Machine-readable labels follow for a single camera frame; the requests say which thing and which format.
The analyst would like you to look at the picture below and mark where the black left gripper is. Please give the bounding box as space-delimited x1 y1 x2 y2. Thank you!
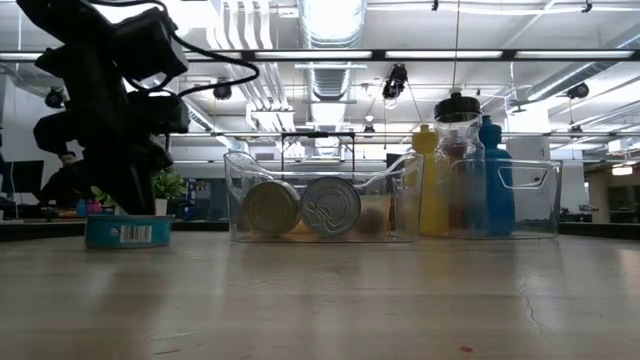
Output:
32 7 191 216

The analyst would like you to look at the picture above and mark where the blue labelled tuna can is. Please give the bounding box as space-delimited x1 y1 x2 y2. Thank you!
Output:
83 213 175 250
242 179 302 237
299 175 362 238

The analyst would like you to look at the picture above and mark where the yellow plastic water bottle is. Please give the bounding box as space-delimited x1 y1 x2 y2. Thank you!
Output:
410 123 451 237

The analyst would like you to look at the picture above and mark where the clear bottle black cap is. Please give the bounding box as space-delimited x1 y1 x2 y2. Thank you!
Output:
433 92 489 236

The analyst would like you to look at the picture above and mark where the blue plastic water bottle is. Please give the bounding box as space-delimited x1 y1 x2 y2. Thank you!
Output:
477 114 516 237

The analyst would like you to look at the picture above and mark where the green potted plant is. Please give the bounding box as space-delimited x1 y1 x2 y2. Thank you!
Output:
91 168 189 217

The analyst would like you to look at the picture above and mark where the person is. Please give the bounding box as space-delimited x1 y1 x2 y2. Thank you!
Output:
38 149 94 209

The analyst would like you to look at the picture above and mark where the large clear plastic bin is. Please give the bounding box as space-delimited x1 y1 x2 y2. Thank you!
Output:
222 151 426 244

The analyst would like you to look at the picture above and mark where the black monitor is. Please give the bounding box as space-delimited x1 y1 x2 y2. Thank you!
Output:
0 159 45 197

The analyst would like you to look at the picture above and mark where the black background rack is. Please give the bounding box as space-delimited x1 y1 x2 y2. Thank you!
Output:
164 129 401 176

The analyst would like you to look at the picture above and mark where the small clear plastic bin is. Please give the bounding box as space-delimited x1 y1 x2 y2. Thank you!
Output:
424 157 564 240

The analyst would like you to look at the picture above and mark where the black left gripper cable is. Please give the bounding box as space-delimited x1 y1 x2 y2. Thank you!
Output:
87 0 261 99

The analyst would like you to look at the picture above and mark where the black overhead rail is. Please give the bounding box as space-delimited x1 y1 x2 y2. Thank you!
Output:
0 48 640 63

